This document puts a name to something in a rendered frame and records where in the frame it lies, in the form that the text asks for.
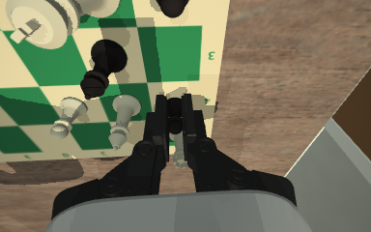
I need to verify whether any white pawn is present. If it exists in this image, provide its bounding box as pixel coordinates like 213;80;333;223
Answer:
50;97;88;140

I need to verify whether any white chess king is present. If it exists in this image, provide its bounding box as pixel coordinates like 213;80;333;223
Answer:
6;0;121;49

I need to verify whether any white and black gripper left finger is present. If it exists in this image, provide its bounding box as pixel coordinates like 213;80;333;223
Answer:
51;95;169;220

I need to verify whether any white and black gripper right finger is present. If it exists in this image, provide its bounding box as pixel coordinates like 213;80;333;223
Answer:
181;93;297;207

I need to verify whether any white chess rook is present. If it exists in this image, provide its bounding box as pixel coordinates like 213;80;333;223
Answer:
169;131;188;169

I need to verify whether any green and cream chessboard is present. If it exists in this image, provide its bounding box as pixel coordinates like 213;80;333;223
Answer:
0;0;230;162

